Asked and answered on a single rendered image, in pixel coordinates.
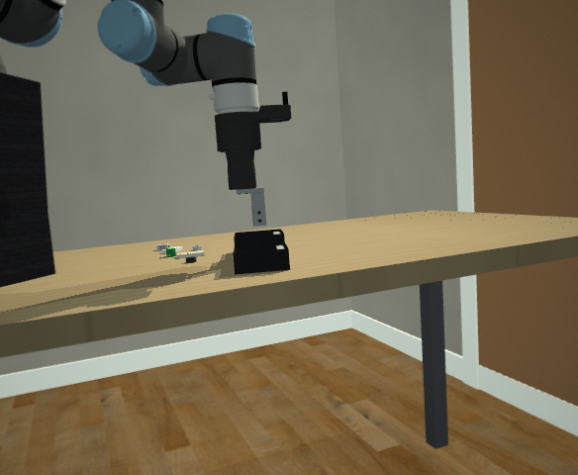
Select black storage bins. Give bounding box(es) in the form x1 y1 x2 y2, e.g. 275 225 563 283
234 229 290 274

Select white domino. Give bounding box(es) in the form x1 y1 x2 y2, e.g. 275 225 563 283
177 250 205 258
161 246 183 253

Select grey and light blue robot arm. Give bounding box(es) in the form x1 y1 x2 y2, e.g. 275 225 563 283
0 0 256 88

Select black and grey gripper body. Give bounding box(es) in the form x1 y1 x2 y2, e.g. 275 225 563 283
209 83 291 190

